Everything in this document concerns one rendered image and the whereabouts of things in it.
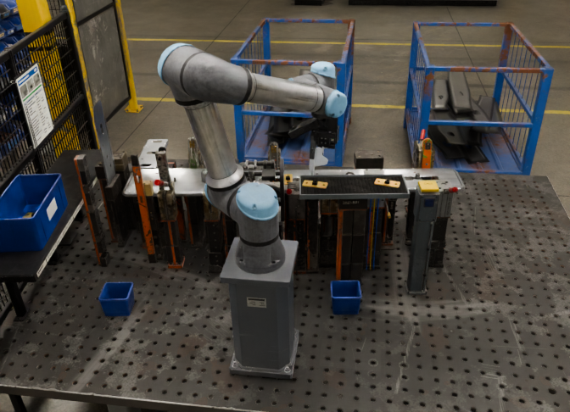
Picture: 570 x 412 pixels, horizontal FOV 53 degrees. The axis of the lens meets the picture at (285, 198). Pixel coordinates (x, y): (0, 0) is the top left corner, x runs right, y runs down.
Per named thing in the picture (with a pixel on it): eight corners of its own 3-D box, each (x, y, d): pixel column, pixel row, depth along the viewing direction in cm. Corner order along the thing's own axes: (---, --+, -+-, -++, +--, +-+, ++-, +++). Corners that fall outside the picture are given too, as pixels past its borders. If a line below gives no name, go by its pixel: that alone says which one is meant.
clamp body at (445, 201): (441, 253, 237) (452, 177, 219) (447, 270, 228) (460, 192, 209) (418, 253, 237) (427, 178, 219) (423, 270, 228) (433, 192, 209)
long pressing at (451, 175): (454, 166, 242) (455, 163, 241) (467, 192, 223) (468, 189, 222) (133, 170, 245) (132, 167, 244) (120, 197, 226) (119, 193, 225)
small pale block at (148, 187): (164, 255, 240) (152, 180, 221) (163, 260, 237) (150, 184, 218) (156, 255, 240) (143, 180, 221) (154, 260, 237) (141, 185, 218)
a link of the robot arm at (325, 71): (303, 64, 174) (324, 58, 178) (303, 97, 180) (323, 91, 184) (320, 70, 169) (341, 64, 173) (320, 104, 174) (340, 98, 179)
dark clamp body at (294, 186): (309, 258, 237) (310, 177, 217) (310, 277, 225) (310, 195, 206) (283, 258, 237) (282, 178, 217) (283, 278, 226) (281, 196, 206)
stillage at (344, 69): (267, 118, 541) (263, 17, 492) (350, 121, 529) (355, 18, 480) (238, 179, 440) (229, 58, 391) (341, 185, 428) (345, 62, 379)
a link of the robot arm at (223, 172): (235, 230, 168) (175, 65, 134) (208, 209, 178) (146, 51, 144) (265, 208, 173) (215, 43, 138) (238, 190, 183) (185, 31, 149)
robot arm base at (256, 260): (282, 275, 163) (281, 247, 158) (230, 272, 165) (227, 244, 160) (288, 245, 176) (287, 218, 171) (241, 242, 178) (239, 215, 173)
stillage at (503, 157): (403, 125, 519) (412, 20, 470) (493, 128, 510) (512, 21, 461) (412, 192, 417) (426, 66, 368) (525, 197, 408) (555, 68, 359)
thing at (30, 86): (55, 129, 245) (37, 59, 230) (35, 153, 226) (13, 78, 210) (50, 129, 246) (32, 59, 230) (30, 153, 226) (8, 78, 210)
